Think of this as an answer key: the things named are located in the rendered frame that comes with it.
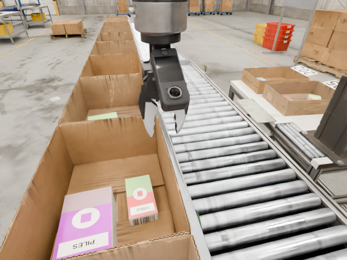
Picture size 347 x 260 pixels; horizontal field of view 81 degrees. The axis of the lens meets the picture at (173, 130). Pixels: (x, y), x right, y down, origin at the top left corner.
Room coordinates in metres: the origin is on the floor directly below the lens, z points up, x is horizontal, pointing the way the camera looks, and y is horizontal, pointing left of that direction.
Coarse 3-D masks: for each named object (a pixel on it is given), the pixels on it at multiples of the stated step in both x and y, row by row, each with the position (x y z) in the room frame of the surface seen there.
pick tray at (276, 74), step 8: (248, 72) 1.54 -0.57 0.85; (256, 72) 1.65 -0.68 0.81; (264, 72) 1.66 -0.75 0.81; (272, 72) 1.67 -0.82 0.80; (280, 72) 1.68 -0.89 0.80; (288, 72) 1.65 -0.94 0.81; (296, 72) 1.56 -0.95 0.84; (248, 80) 1.51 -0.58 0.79; (256, 80) 1.41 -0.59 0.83; (264, 80) 1.37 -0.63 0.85; (272, 80) 1.37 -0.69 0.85; (280, 80) 1.38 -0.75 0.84; (288, 80) 1.39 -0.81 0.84; (296, 80) 1.40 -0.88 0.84; (304, 80) 1.41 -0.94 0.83; (256, 88) 1.38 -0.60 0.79
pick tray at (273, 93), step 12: (276, 84) 1.33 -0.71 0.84; (288, 84) 1.34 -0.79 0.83; (300, 84) 1.35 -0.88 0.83; (312, 84) 1.36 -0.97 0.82; (324, 84) 1.30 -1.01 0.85; (264, 96) 1.29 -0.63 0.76; (276, 96) 1.17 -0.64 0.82; (300, 96) 1.30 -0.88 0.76; (324, 96) 1.26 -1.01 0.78; (276, 108) 1.13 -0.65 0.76; (288, 108) 1.05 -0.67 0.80; (300, 108) 1.06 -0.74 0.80; (312, 108) 1.07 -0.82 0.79; (324, 108) 1.07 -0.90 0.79
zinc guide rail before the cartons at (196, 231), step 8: (136, 40) 2.53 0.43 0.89; (160, 112) 0.85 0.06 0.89; (160, 120) 0.78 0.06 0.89; (168, 136) 0.66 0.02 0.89; (168, 144) 0.60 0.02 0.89; (176, 160) 0.52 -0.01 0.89; (176, 168) 0.48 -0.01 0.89; (176, 176) 0.44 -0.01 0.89; (184, 184) 0.41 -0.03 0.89; (184, 192) 0.38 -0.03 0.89; (184, 200) 0.36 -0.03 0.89; (192, 208) 0.33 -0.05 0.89; (192, 216) 0.31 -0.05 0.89; (192, 224) 0.29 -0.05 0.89; (192, 232) 0.27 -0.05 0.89; (200, 232) 0.27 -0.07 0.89; (200, 240) 0.25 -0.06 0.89; (200, 248) 0.23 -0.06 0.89; (200, 256) 0.21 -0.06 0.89; (208, 256) 0.21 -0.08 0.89
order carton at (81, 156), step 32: (64, 128) 0.50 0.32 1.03; (96, 128) 0.52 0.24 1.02; (128, 128) 0.54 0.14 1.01; (160, 128) 0.47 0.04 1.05; (64, 160) 0.45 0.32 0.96; (96, 160) 0.51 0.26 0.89; (128, 160) 0.52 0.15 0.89; (160, 160) 0.50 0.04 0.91; (32, 192) 0.27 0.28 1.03; (64, 192) 0.37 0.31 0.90; (160, 192) 0.39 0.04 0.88; (32, 224) 0.22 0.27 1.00; (128, 224) 0.28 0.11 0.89; (160, 224) 0.29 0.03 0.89; (0, 256) 0.14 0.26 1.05; (32, 256) 0.18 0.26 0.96
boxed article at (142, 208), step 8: (144, 176) 0.41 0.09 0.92; (128, 184) 0.39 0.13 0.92; (136, 184) 0.39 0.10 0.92; (144, 184) 0.39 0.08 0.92; (128, 192) 0.36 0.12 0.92; (136, 192) 0.36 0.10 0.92; (144, 192) 0.36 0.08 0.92; (152, 192) 0.36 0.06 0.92; (128, 200) 0.33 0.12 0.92; (136, 200) 0.33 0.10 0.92; (144, 200) 0.33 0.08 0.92; (152, 200) 0.33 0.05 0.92; (128, 208) 0.31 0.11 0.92; (136, 208) 0.31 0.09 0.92; (144, 208) 0.31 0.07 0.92; (152, 208) 0.31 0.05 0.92; (136, 216) 0.29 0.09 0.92; (144, 216) 0.29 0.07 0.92; (152, 216) 0.29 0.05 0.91; (136, 224) 0.28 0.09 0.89
